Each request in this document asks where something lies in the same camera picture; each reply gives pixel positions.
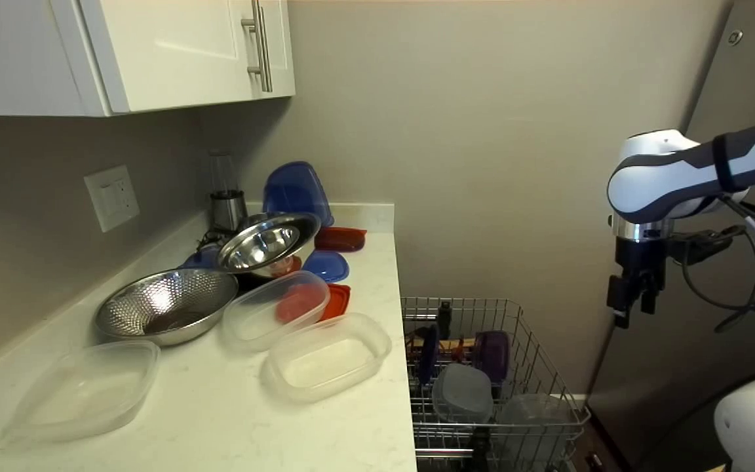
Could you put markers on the small steel mixing bowl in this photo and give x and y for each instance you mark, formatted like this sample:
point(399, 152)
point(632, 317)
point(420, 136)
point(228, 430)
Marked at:
point(262, 242)

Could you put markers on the white black Franka robot arm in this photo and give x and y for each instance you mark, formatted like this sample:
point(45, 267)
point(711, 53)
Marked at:
point(657, 179)

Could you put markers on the white wall cabinet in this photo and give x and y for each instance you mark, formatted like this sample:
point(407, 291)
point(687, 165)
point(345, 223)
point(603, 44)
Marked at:
point(177, 53)

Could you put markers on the black kitchen utensil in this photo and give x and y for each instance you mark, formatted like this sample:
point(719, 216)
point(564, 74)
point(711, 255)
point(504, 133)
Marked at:
point(428, 343)

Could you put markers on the frosted grey plastic container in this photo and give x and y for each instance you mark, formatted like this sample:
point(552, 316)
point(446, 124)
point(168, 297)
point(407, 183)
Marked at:
point(462, 393)

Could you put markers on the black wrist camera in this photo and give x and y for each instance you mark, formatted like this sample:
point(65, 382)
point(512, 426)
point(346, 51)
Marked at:
point(700, 246)

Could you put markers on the deep clear plastic tub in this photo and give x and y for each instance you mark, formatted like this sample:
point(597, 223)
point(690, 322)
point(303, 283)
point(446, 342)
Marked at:
point(530, 428)

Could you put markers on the purple cup in rack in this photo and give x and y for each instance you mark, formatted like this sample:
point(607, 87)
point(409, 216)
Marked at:
point(494, 354)

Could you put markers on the small pink plastic lid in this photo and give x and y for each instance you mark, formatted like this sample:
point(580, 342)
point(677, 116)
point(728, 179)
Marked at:
point(287, 266)

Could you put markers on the flat red plastic lid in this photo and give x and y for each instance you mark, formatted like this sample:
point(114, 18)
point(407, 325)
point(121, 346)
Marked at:
point(338, 301)

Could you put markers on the white wall switch plate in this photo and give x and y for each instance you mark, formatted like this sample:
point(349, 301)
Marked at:
point(110, 196)

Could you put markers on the small red plastic container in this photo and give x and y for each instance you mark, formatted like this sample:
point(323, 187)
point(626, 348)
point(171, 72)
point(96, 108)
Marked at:
point(338, 236)

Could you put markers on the small blue plastic lid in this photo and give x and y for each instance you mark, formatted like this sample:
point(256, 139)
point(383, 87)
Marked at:
point(327, 266)

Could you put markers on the large steel mixing bowl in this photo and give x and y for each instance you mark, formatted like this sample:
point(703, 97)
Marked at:
point(168, 304)

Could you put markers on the grey door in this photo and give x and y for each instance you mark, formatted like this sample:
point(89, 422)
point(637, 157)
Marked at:
point(749, 74)

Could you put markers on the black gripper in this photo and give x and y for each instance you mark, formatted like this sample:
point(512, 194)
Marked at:
point(640, 255)

